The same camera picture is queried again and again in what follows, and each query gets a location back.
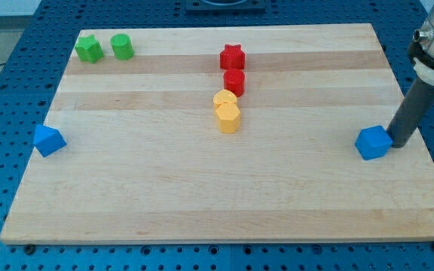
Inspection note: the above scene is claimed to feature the yellow hexagon block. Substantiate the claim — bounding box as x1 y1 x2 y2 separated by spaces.
215 103 241 134

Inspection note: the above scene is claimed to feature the blue triangle block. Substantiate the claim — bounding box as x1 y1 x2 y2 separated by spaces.
33 124 67 157

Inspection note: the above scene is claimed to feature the wooden board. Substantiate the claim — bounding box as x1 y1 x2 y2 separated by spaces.
0 23 434 245

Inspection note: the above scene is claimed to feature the yellow heart block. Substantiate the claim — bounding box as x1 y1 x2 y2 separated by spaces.
212 89 237 109

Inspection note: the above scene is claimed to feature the red cylinder block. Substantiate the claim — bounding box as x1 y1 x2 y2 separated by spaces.
223 69 246 97

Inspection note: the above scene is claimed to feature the red star block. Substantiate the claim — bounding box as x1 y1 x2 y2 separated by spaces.
219 44 246 70

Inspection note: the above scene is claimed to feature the green cylinder block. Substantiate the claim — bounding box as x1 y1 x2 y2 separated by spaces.
110 34 134 60

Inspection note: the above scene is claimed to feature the blue cube block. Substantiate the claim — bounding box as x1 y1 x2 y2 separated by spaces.
355 126 393 160

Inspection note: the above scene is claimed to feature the green star block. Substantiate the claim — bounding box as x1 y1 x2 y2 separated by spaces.
75 35 104 63

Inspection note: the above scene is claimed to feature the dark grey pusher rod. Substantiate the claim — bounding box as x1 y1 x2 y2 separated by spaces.
387 77 434 148

